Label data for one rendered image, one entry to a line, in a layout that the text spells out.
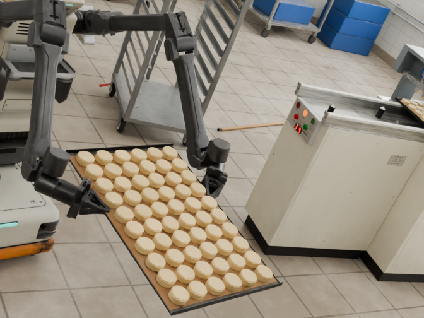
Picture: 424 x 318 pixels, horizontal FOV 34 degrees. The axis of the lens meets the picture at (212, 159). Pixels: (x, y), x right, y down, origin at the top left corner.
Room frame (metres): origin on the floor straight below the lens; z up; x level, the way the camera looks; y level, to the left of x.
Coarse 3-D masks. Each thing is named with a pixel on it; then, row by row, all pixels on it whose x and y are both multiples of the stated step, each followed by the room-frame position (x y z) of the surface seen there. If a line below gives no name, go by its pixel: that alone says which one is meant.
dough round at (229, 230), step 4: (224, 224) 1.73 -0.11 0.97; (228, 224) 1.74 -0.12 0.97; (232, 224) 1.75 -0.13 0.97; (220, 228) 1.72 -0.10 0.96; (224, 228) 1.71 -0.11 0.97; (228, 228) 1.72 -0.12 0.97; (232, 228) 1.73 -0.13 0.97; (236, 228) 1.74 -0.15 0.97; (224, 232) 1.71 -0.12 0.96; (228, 232) 1.70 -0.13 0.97; (232, 232) 1.71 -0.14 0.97; (236, 232) 1.72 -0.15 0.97; (228, 236) 1.70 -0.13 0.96; (232, 236) 1.71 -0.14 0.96
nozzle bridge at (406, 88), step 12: (408, 48) 3.95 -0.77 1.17; (420, 48) 4.04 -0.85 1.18; (396, 60) 3.99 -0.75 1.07; (408, 60) 3.97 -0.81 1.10; (420, 60) 3.85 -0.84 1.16; (408, 72) 3.94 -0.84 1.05; (420, 72) 3.93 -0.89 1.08; (408, 84) 4.04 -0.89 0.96; (420, 84) 3.82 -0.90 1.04; (396, 96) 4.02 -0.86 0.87; (408, 96) 4.06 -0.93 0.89
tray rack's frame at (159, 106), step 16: (176, 0) 4.47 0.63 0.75; (208, 0) 4.53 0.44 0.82; (128, 32) 4.35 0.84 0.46; (112, 80) 4.29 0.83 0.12; (128, 96) 4.09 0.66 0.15; (144, 96) 4.19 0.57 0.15; (160, 96) 4.29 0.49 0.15; (176, 96) 4.40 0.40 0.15; (144, 112) 3.96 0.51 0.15; (160, 112) 4.05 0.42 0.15; (176, 112) 4.15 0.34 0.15; (160, 128) 3.89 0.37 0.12; (176, 128) 3.93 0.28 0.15
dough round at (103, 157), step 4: (100, 152) 1.76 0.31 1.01; (104, 152) 1.77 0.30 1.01; (108, 152) 1.78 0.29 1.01; (96, 156) 1.74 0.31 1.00; (100, 156) 1.74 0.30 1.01; (104, 156) 1.75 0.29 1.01; (108, 156) 1.76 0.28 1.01; (112, 156) 1.77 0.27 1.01; (96, 160) 1.74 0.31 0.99; (100, 160) 1.73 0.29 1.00; (104, 160) 1.74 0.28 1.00; (108, 160) 1.74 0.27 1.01; (104, 164) 1.74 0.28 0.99
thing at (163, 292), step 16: (112, 160) 1.78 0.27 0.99; (144, 176) 1.79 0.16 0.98; (96, 192) 1.61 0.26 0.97; (112, 208) 1.58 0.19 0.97; (128, 240) 1.49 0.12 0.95; (208, 240) 1.65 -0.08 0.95; (144, 256) 1.47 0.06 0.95; (224, 256) 1.62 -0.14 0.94; (160, 288) 1.39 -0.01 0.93; (240, 288) 1.53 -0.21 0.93
